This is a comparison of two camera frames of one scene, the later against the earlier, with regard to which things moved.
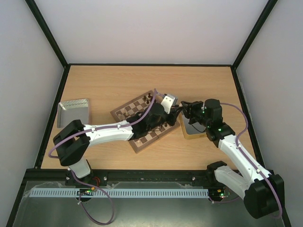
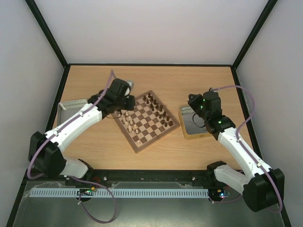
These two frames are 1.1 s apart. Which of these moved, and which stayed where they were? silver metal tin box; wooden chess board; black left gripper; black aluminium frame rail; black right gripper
Moved: black left gripper; black right gripper
Stayed: black aluminium frame rail; silver metal tin box; wooden chess board
